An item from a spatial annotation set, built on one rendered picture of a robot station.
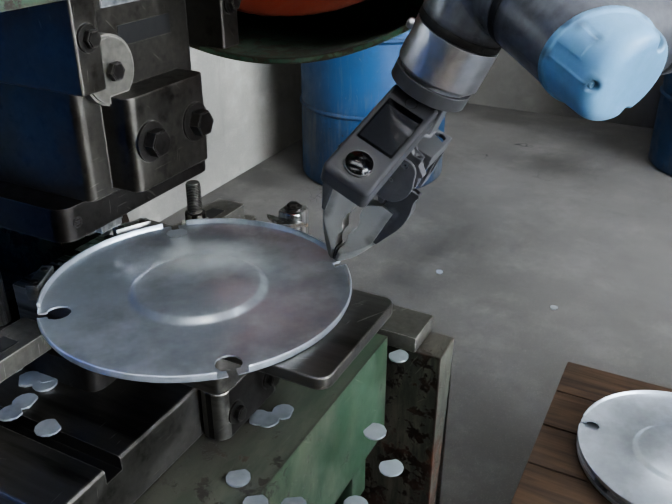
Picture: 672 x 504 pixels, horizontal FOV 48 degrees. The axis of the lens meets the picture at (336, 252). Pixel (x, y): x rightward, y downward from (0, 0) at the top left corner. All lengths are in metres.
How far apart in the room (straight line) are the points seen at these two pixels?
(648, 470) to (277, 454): 0.63
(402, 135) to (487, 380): 1.34
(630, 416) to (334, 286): 0.69
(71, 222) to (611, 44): 0.43
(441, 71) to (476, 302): 1.63
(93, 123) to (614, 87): 0.39
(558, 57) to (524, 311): 1.70
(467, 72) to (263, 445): 0.39
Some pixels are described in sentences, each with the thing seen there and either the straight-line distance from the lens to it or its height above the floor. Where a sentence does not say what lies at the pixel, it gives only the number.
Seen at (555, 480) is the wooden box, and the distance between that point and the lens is 1.17.
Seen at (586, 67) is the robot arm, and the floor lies 1.02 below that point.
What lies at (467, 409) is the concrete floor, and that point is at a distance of 1.82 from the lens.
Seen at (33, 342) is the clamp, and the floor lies 0.75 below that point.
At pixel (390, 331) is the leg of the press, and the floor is 0.64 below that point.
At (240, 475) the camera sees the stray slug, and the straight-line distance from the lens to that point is 0.71.
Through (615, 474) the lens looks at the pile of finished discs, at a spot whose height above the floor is 0.37.
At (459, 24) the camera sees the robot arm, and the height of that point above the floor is 1.03.
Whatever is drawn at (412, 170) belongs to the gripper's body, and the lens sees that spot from 0.67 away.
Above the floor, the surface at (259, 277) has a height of 0.79.
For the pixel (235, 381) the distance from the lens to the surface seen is 0.72.
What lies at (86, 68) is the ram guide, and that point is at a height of 1.01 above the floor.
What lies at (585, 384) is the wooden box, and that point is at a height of 0.35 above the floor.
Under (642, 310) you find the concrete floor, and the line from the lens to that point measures 2.32.
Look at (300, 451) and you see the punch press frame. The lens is 0.75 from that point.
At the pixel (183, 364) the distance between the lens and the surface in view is 0.62.
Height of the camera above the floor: 1.14
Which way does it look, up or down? 28 degrees down
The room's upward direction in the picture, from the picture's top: straight up
